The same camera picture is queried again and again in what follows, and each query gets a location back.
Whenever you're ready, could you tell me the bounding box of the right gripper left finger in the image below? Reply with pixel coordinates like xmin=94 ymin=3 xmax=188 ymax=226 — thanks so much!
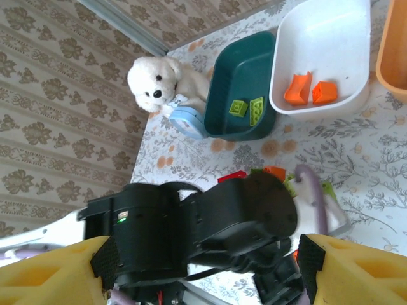
xmin=0 ymin=236 xmax=120 ymax=305

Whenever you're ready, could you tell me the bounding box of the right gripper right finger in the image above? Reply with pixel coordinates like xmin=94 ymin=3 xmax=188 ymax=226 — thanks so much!
xmin=297 ymin=233 xmax=407 ymax=305

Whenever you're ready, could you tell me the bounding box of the long red lego brick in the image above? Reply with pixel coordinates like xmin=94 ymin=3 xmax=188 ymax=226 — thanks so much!
xmin=217 ymin=170 xmax=248 ymax=184

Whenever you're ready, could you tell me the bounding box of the long green lego brick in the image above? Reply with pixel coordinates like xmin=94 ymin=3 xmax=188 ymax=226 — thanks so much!
xmin=319 ymin=180 xmax=337 ymax=201
xmin=248 ymin=96 xmax=265 ymax=127

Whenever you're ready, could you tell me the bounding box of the small orange lego brick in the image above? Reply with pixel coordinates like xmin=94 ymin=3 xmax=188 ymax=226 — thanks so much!
xmin=263 ymin=166 xmax=288 ymax=182

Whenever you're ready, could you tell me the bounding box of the long orange lego brick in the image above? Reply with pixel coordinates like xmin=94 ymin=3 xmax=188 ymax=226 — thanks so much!
xmin=311 ymin=81 xmax=338 ymax=105
xmin=283 ymin=71 xmax=313 ymax=106

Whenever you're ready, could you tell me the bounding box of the light blue toy clock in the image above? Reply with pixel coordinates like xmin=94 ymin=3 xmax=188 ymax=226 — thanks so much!
xmin=168 ymin=104 xmax=207 ymax=140

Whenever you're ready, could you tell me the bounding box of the white plush dog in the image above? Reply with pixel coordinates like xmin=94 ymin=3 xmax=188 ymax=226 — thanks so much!
xmin=127 ymin=55 xmax=212 ymax=117

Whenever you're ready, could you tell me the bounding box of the teal plastic container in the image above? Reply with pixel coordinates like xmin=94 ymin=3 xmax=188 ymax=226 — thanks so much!
xmin=203 ymin=30 xmax=277 ymax=142

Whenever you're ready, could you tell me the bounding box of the orange plastic container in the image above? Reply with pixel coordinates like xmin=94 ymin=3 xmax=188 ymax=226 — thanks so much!
xmin=375 ymin=0 xmax=407 ymax=103

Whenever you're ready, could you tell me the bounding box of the white plastic container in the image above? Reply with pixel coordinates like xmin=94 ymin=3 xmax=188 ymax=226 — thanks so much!
xmin=268 ymin=0 xmax=372 ymax=121

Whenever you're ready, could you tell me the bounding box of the thin black cable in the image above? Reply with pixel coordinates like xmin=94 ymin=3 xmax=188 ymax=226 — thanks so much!
xmin=187 ymin=265 xmax=230 ymax=283

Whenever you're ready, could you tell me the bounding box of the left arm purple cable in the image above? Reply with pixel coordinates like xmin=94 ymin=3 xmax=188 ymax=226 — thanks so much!
xmin=0 ymin=163 xmax=330 ymax=305

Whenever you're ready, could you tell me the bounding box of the aluminium frame post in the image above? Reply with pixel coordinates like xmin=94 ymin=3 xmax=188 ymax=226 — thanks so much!
xmin=76 ymin=0 xmax=171 ymax=58

